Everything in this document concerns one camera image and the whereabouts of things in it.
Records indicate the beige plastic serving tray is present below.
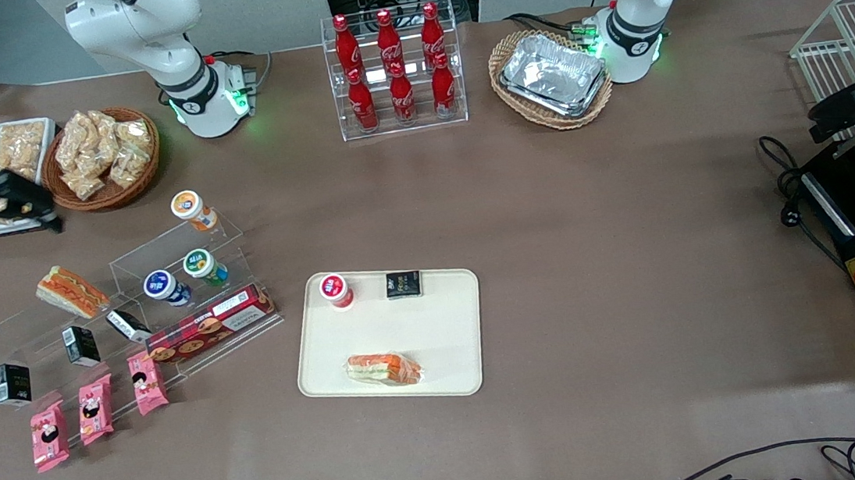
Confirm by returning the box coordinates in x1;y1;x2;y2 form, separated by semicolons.
287;257;490;412

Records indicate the clear acrylic bottle rack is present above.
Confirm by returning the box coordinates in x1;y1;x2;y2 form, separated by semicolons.
319;0;471;144

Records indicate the dark round wicker basket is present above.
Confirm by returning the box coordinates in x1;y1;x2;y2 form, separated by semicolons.
35;102;167;217

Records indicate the orange-lid white cup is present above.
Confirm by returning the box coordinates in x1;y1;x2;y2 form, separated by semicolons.
169;187;220;236

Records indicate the grey arm base connector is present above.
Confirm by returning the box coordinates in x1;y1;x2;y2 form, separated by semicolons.
222;56;262;97

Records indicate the black base cable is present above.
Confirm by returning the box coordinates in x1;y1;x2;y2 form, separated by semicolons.
504;5;597;49

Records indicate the black power cable with plug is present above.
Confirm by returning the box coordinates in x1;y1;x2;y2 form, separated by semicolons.
757;128;849;280

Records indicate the pink cartoon snack pack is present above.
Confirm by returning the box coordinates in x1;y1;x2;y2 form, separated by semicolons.
27;399;73;474
73;373;119;447
126;348;171;418

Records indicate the red-lid white cup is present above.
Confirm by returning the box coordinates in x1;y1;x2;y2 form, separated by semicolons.
318;271;357;313

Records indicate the large clear acrylic step stand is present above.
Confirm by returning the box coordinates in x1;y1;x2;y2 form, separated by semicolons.
0;274;294;440

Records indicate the light oval wicker basket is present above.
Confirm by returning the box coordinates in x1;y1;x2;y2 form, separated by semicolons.
485;21;618;138

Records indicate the small black snack box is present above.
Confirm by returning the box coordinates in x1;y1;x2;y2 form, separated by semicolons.
383;269;424;301
104;305;153;347
60;323;102;368
0;360;35;410

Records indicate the small clear acrylic step stand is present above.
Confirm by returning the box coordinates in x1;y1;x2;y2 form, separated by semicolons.
104;207;255;318

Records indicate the red cola bottle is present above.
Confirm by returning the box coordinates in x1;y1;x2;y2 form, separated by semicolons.
387;59;419;125
345;66;380;133
332;13;365;84
374;8;406;80
429;51;459;119
417;1;450;73

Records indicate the long black cable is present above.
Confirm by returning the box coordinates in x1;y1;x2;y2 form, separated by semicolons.
640;433;855;480

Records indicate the blue-lid white cup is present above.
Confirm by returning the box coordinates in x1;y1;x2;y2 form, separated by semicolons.
141;267;194;310

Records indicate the silver machine handle bar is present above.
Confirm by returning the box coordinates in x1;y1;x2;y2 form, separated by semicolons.
801;168;855;242

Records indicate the silver foil tray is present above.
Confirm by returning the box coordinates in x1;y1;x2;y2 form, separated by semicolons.
493;27;613;126

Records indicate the white rectangular snack tray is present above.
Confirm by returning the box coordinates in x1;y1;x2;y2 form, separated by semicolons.
0;117;66;235

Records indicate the white wire basket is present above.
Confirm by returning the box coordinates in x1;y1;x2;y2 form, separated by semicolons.
785;0;855;146

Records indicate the long red cookie box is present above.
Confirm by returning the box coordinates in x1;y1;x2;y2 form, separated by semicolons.
141;282;282;368

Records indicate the plastic-wrapped orange sandwich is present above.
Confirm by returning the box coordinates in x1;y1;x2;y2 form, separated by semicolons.
344;347;426;393
34;260;113;325

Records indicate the clear bag of beige crackers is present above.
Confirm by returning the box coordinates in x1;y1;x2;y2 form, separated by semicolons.
74;107;119;149
114;118;153;157
0;120;52;184
64;165;107;203
105;146;148;191
53;114;94;172

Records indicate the brown table cover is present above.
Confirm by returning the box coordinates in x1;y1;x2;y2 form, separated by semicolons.
0;0;855;480

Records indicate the green-lid white cup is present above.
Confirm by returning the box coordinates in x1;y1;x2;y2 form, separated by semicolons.
180;245;231;289

